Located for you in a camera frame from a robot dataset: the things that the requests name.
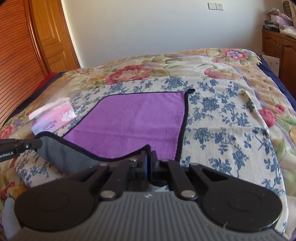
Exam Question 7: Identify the purple and grey towel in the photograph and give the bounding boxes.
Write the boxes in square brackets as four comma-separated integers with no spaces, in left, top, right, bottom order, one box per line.
[37,89,194,174]

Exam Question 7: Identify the pink cotton tissue pack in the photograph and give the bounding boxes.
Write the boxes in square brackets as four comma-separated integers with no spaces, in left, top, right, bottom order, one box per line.
[29,97,77,135]

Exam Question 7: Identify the red blanket at bedside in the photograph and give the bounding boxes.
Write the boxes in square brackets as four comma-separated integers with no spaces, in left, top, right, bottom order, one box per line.
[34,72,58,93]

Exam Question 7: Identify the wooden louvered wardrobe door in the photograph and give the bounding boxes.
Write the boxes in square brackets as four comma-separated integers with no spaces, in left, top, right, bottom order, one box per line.
[1,1,48,125]

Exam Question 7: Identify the floral pastel bed blanket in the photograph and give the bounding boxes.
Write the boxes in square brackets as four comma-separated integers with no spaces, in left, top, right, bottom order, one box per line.
[1,48,295,240]

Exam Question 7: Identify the white box beside bed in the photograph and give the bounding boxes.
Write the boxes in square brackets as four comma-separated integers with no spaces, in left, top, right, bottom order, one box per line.
[262,55,280,77]

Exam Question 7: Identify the dark blue bed sheet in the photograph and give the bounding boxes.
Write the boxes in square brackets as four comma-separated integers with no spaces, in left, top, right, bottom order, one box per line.
[258,55,296,110]

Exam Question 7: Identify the wooden sideboard cabinet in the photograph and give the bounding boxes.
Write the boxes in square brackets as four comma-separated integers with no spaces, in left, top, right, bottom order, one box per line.
[262,29,296,98]

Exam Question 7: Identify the clutter pile on cabinet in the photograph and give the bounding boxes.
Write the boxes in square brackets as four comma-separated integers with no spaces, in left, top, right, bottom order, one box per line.
[262,1,295,39]

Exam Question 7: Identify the white wall switch socket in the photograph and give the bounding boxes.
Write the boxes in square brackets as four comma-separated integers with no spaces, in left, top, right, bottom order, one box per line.
[208,3,224,11]

